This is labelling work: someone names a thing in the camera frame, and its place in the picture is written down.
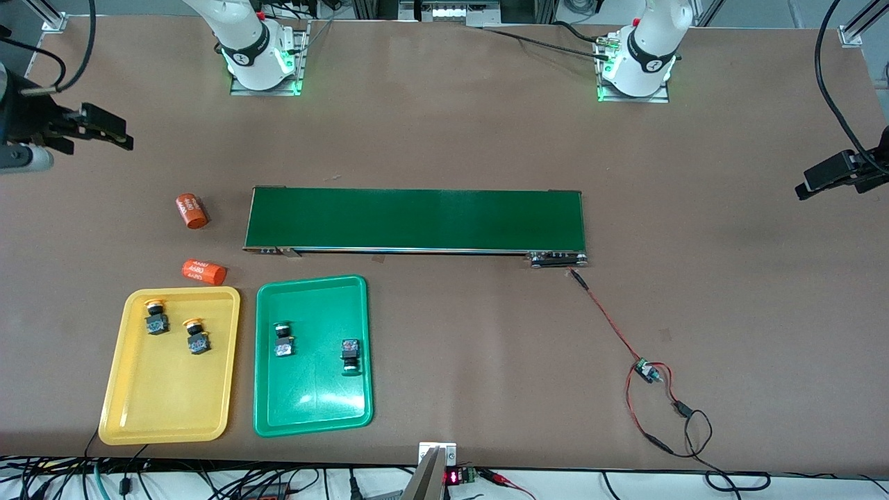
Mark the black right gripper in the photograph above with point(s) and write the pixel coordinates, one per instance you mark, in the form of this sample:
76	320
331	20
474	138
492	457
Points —
29	118

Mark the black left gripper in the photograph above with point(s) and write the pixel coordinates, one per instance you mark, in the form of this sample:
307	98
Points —
876	170

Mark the orange cylinder with white print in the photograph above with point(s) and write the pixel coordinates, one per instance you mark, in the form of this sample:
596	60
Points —
204	272
192	212

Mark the yellow push button switch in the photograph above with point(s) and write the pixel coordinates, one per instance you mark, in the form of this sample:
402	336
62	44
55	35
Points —
198	343
157	325

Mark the green push button switch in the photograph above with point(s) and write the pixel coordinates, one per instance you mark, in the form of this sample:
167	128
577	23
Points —
351	354
283	346

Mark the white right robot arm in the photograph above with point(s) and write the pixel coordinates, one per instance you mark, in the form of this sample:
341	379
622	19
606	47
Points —
243	42

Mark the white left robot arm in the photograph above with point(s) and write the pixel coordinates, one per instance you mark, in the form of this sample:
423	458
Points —
649	48

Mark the small speed controller board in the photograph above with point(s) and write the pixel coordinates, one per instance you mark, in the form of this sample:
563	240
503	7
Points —
646	370

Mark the yellow plastic tray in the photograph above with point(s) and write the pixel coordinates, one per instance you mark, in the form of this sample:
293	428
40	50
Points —
173	396

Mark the red black power lead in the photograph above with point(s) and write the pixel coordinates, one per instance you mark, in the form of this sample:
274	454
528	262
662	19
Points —
683	409

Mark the green conveyor belt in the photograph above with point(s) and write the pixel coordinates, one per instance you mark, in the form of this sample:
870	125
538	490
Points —
417	222

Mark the green plastic tray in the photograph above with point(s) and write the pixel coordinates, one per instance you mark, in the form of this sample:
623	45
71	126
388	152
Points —
312	396

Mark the red clip lead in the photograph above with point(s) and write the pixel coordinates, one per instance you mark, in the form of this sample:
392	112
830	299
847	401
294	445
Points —
496	477

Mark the red digit display module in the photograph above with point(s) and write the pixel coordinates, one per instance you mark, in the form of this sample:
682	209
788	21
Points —
453	477

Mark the aluminium frame profile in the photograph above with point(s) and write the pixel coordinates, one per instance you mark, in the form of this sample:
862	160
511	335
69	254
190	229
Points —
851	36
54	22

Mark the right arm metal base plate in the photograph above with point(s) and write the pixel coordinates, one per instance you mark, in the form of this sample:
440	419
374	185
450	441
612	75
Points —
267	92

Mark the aluminium frame with light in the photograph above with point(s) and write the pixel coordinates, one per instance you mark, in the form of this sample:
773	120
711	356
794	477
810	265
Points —
448	12

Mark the grey metal camera bracket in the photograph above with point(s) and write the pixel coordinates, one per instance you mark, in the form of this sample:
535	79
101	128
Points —
427	479

